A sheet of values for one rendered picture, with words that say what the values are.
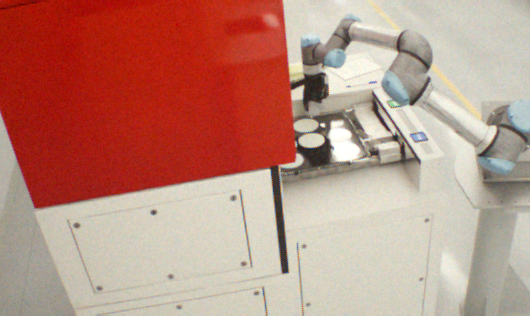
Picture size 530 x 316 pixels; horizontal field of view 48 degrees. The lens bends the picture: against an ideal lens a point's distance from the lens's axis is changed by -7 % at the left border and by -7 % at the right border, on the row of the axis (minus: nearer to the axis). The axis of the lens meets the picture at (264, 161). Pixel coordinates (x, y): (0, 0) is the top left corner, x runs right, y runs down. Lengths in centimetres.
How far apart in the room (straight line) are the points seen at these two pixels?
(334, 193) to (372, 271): 33
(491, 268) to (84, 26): 188
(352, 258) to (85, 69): 122
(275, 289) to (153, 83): 81
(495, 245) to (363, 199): 64
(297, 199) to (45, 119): 102
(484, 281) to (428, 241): 45
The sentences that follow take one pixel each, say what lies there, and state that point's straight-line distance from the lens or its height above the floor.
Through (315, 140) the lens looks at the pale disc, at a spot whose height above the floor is 90.
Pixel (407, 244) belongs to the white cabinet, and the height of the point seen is 64.
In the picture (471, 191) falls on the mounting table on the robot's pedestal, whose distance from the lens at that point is 233.
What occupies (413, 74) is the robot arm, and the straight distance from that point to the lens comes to 203.
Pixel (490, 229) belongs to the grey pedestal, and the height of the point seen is 58.
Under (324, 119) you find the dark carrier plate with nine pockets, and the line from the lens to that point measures 257.
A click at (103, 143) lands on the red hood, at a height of 139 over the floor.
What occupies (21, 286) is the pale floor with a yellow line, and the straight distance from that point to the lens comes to 351.
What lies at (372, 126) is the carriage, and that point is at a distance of 255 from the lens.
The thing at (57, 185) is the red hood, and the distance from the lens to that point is 174.
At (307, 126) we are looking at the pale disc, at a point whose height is 90.
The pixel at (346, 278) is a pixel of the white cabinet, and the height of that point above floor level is 53.
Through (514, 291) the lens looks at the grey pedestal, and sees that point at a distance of 292.
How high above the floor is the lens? 221
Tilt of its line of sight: 34 degrees down
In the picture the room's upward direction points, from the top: 7 degrees counter-clockwise
